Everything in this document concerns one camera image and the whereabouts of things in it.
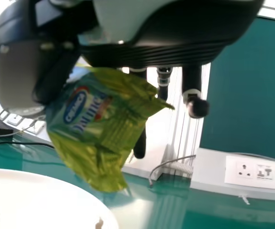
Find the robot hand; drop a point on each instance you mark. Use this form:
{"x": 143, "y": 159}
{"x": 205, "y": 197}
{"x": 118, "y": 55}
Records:
{"x": 163, "y": 35}

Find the wide white socket plate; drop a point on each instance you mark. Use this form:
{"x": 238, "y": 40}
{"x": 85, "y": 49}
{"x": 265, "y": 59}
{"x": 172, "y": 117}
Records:
{"x": 244, "y": 171}

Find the yellow-green biscuit packet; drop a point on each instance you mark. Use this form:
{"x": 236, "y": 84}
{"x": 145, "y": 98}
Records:
{"x": 99, "y": 124}

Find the white aluminium partition post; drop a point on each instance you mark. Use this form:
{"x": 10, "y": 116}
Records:
{"x": 177, "y": 138}

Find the white plate brown leaf pattern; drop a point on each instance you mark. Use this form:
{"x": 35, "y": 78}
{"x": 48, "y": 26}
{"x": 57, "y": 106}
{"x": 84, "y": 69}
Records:
{"x": 32, "y": 202}

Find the white corrugated conduit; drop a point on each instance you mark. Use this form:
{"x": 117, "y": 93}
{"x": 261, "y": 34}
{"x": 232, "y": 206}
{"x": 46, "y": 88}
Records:
{"x": 180, "y": 168}

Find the white wall socket plate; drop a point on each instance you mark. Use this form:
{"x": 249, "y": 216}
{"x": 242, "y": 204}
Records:
{"x": 12, "y": 119}
{"x": 34, "y": 126}

